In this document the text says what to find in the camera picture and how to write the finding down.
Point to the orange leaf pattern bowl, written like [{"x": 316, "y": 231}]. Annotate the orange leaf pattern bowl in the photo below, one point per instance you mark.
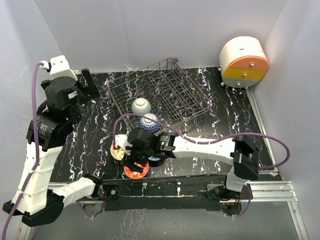
[{"x": 135, "y": 175}]

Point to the green line pattern bowl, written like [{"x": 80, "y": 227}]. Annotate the green line pattern bowl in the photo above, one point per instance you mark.
[{"x": 141, "y": 106}]

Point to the yellow flower pattern bowl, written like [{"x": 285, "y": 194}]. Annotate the yellow flower pattern bowl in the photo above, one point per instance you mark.
[{"x": 117, "y": 152}]

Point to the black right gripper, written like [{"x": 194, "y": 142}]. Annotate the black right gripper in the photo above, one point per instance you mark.
[{"x": 130, "y": 160}]

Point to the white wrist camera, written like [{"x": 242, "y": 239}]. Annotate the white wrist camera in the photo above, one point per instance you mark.
[
  {"x": 58, "y": 67},
  {"x": 121, "y": 140}
]

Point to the grey wire dish rack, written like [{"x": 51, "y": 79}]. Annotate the grey wire dish rack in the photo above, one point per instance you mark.
[{"x": 175, "y": 97}]

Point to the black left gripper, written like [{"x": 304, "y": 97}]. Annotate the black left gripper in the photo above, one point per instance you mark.
[{"x": 89, "y": 91}]

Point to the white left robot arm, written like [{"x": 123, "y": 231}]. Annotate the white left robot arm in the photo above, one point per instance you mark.
[{"x": 53, "y": 121}]

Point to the round drawer cabinet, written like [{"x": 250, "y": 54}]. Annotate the round drawer cabinet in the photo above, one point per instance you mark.
[{"x": 242, "y": 62}]

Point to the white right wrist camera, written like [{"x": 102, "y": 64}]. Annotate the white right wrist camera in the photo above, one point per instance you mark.
[{"x": 121, "y": 140}]

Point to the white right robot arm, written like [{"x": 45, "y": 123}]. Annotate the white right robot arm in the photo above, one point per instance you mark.
[{"x": 238, "y": 151}]

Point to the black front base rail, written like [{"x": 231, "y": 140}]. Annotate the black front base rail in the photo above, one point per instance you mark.
[{"x": 170, "y": 193}]

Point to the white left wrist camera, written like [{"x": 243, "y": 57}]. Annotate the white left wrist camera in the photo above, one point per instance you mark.
[{"x": 58, "y": 67}]

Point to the red diamond pattern bowl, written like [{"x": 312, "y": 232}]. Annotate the red diamond pattern bowl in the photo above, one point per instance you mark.
[{"x": 148, "y": 125}]

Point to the blue rose pattern bowl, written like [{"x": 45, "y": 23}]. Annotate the blue rose pattern bowl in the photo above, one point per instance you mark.
[{"x": 155, "y": 162}]

